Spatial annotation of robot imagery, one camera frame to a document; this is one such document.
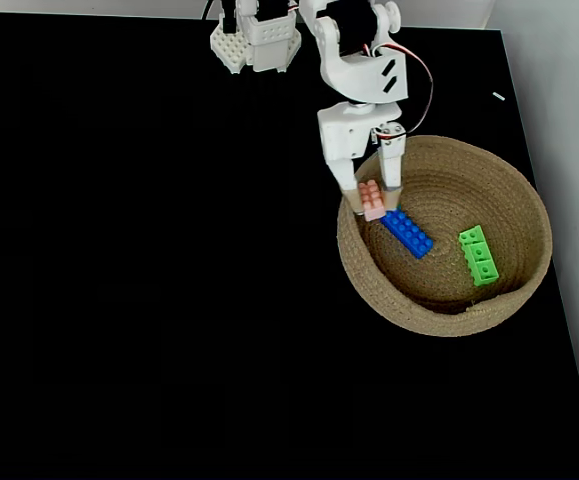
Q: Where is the woven rope basket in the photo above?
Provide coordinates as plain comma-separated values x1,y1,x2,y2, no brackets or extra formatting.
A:
336,134,554,338

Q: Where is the pink lego block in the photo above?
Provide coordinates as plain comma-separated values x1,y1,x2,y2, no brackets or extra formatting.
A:
357,179,388,223

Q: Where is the green lego block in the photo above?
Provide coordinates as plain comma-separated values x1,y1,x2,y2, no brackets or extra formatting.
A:
457,224,500,288

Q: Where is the red and white cable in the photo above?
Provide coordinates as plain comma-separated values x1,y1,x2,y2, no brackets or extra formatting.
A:
364,42,435,140

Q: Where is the blue lego block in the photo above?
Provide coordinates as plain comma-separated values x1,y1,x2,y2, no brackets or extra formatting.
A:
379,208,435,260

